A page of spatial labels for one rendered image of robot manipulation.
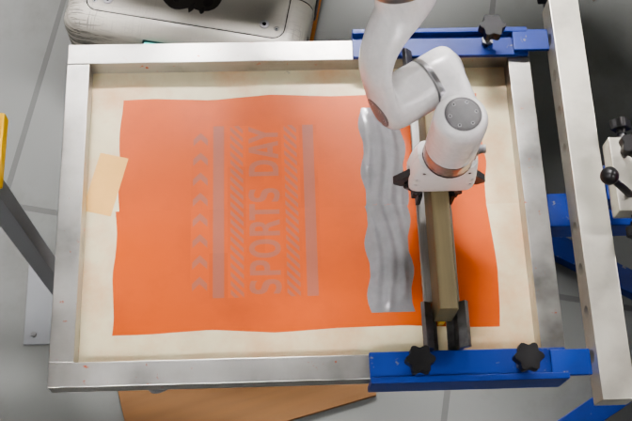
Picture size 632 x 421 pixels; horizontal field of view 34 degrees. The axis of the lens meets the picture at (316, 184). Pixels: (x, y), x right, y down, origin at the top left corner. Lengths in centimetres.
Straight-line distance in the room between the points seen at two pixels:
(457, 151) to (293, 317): 41
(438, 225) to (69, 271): 58
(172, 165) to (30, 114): 121
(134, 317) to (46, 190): 119
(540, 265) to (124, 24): 137
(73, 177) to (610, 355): 88
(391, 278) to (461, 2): 151
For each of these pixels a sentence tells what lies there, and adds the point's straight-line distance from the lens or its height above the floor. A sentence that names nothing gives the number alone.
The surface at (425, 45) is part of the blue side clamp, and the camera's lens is 180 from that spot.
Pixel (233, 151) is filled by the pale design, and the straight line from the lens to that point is 175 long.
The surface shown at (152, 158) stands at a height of 96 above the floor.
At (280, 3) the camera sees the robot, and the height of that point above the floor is 28.
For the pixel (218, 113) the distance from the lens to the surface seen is 178.
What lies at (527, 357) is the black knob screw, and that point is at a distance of 157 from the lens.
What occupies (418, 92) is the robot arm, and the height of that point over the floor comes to 130.
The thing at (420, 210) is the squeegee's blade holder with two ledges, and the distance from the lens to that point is 168.
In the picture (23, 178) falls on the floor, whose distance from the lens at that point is 285.
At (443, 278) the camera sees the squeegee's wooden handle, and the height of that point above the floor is 106.
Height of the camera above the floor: 256
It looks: 68 degrees down
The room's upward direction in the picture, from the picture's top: 4 degrees clockwise
